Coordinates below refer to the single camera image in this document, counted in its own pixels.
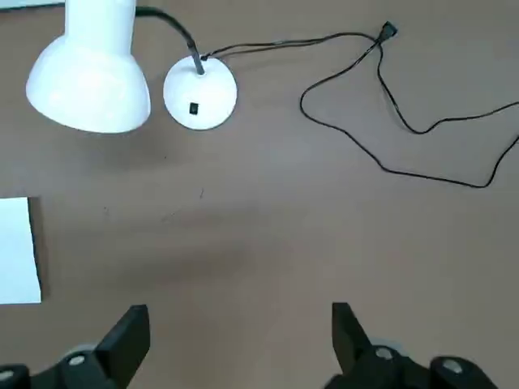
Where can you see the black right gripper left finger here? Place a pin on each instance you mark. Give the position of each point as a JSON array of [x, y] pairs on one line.
[[117, 340]]

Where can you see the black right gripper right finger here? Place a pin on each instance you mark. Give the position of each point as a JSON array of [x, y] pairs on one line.
[[353, 348]]

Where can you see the white A4 paper sheet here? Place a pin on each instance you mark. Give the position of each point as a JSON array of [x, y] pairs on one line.
[[16, 251]]

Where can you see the white desk lamp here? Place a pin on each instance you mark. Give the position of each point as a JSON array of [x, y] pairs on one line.
[[89, 81]]

